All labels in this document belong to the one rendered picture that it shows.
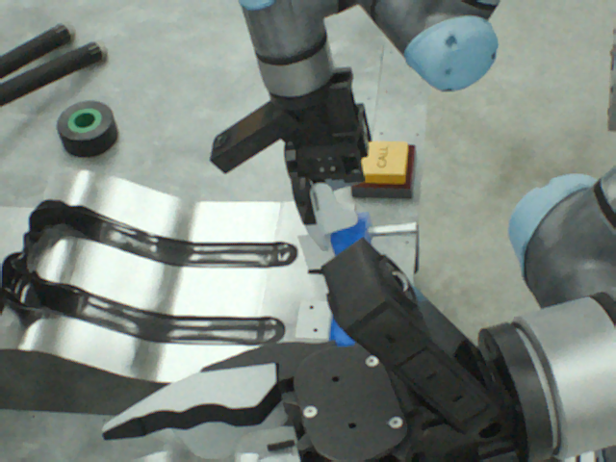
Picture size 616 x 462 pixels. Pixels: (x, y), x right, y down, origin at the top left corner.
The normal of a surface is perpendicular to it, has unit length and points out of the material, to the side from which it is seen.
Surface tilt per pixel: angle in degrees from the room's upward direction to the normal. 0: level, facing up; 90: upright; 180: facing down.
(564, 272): 40
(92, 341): 28
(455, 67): 90
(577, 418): 54
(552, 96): 0
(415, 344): 80
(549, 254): 47
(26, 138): 0
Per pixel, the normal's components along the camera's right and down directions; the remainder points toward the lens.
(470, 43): 0.44, 0.67
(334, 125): -0.15, 0.68
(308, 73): 0.33, 0.56
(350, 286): -0.58, -0.55
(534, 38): -0.10, -0.63
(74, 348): 0.35, -0.55
